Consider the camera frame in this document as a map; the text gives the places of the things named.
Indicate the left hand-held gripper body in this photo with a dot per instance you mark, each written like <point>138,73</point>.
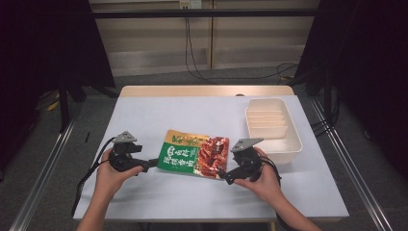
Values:
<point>123,156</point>

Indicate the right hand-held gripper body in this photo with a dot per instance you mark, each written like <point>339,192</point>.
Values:
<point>245,160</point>

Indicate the green and red food packet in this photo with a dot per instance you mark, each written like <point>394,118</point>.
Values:
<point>194,154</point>

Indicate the white plastic container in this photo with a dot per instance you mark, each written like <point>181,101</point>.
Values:
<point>273,130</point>

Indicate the person's left hand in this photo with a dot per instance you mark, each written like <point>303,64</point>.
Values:
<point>109,176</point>

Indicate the person's right hand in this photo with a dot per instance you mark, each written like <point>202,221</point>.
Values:
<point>262,183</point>

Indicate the white table mat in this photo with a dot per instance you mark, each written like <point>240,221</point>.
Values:
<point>205,192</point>

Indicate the black metal stand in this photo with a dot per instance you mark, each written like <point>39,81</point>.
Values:
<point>327,96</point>
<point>63,102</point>

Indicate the black curtain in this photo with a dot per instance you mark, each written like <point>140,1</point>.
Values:
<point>369,64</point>
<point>48,48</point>

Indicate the black horizontal bar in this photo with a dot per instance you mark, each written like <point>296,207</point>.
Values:
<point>205,13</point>

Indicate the metal floor rail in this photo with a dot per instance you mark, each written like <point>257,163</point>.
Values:
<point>45,173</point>
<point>349,166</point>

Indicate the white wall socket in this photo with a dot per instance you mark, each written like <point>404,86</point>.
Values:
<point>190,4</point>

